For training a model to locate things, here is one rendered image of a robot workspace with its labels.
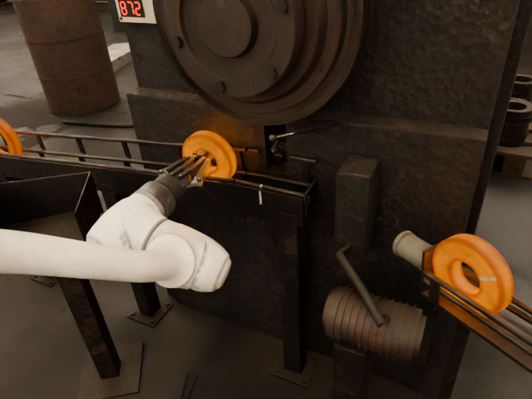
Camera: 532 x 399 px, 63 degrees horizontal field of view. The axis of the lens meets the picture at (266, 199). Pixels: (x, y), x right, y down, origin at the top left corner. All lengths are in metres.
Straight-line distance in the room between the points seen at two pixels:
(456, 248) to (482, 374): 0.85
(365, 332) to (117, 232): 0.57
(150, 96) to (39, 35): 2.52
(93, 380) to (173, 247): 0.94
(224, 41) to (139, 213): 0.38
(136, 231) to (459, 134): 0.69
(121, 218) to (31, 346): 1.07
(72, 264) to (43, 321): 1.27
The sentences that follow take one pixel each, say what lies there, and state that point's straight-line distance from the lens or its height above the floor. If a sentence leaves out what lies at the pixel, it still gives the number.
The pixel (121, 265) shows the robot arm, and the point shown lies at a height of 0.83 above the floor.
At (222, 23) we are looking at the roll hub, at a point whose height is 1.12.
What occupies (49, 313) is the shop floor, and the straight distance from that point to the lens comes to 1.99.
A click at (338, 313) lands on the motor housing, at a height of 0.51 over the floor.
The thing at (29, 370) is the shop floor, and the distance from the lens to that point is 1.83.
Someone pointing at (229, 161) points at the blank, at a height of 0.76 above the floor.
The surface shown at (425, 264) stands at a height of 0.69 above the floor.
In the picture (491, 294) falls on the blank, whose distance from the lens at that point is 0.86.
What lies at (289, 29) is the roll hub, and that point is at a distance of 0.81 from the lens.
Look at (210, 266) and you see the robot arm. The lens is 0.84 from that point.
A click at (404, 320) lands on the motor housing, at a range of 1.02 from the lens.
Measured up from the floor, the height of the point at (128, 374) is 0.01.
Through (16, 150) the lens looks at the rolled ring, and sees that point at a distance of 1.79.
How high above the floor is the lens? 1.28
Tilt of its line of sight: 33 degrees down
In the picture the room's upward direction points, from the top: 4 degrees counter-clockwise
